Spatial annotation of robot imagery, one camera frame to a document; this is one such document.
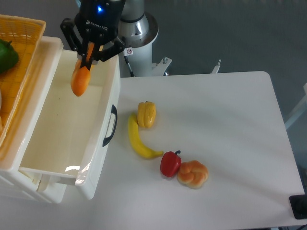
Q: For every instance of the yellow bell pepper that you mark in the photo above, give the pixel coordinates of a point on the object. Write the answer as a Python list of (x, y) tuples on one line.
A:
[(146, 114)]

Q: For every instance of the black device at table edge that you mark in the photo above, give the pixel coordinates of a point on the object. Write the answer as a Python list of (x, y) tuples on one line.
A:
[(299, 206)]

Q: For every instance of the white metal bracket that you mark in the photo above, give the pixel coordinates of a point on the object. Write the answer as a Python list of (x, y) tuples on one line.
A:
[(217, 67)]

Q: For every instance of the yellow woven basket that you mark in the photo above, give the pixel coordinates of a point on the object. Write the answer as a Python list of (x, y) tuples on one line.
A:
[(24, 34)]

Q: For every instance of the black drawer handle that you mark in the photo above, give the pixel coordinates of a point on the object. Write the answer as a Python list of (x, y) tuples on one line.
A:
[(112, 125)]

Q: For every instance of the white drawer cabinet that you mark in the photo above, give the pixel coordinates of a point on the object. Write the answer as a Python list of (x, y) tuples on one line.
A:
[(18, 178)]

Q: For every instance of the round knotted bread roll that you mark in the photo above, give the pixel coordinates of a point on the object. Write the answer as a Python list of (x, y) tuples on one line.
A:
[(192, 174)]

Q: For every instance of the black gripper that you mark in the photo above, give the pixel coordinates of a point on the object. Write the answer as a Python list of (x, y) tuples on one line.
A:
[(98, 21)]

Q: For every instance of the yellow banana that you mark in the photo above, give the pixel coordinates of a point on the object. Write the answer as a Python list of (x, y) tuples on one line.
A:
[(136, 142)]

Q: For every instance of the green bell pepper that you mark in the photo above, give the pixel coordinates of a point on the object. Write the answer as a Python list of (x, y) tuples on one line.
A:
[(8, 56)]

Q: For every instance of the long orange bread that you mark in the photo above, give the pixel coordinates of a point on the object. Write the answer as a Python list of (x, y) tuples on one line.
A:
[(80, 79)]

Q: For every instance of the upper white drawer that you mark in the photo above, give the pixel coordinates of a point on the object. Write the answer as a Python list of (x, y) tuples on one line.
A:
[(71, 129)]

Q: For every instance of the red bell pepper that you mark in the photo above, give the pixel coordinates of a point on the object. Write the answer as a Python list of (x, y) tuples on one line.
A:
[(170, 163)]

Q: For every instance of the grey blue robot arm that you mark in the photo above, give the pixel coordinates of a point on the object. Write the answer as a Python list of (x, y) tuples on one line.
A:
[(137, 29)]

